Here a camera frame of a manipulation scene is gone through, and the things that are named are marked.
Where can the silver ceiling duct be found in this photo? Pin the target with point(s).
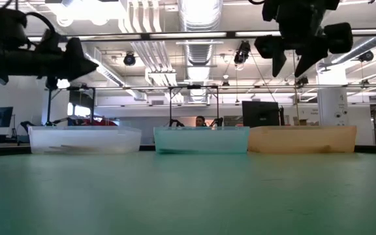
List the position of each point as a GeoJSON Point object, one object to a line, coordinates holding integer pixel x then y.
{"type": "Point", "coordinates": [361, 45]}

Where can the black rail with light strips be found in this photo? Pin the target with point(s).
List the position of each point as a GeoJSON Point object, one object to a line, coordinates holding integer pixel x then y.
{"type": "Point", "coordinates": [188, 34]}

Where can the black ceiling fixture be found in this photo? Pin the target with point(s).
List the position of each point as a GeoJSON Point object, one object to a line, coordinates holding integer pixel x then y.
{"type": "Point", "coordinates": [301, 81]}

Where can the teal plastic bin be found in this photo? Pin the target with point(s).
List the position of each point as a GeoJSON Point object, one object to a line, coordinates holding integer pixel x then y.
{"type": "Point", "coordinates": [201, 140]}

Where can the white ceiling duct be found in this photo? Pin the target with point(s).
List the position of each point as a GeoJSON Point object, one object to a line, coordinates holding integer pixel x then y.
{"type": "Point", "coordinates": [87, 13]}

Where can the black workstation frame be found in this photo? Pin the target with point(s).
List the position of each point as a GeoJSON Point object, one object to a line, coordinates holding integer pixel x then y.
{"type": "Point", "coordinates": [170, 107]}

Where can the white pillar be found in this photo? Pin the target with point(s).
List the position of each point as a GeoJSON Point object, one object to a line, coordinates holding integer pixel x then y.
{"type": "Point", "coordinates": [333, 107]}

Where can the orange plastic bin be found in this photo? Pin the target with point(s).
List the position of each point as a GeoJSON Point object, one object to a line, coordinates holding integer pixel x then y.
{"type": "Point", "coordinates": [302, 138]}

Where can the black ceiling spotlight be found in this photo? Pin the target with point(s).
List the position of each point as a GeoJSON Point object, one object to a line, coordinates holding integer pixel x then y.
{"type": "Point", "coordinates": [241, 53]}
{"type": "Point", "coordinates": [129, 59]}
{"type": "Point", "coordinates": [366, 56]}

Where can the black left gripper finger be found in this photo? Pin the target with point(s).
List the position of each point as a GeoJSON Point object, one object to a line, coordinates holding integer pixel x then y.
{"type": "Point", "coordinates": [75, 73]}
{"type": "Point", "coordinates": [75, 55]}

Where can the clear plastic bin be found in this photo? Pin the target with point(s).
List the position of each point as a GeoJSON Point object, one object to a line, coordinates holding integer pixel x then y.
{"type": "Point", "coordinates": [83, 137]}

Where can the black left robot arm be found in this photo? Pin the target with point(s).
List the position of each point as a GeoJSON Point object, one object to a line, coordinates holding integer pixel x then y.
{"type": "Point", "coordinates": [2, 26]}

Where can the person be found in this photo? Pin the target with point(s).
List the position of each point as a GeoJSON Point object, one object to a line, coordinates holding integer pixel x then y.
{"type": "Point", "coordinates": [200, 121]}

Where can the silver ribbed ventilation duct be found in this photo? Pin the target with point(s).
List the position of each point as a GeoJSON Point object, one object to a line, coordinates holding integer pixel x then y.
{"type": "Point", "coordinates": [201, 52]}

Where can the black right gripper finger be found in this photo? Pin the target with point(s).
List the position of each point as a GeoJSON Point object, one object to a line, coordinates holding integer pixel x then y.
{"type": "Point", "coordinates": [338, 37]}
{"type": "Point", "coordinates": [277, 52]}

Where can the black monitor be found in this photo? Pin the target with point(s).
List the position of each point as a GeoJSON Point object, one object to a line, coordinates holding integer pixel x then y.
{"type": "Point", "coordinates": [260, 114]}

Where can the red object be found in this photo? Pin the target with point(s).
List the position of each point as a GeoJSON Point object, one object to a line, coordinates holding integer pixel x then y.
{"type": "Point", "coordinates": [93, 122]}

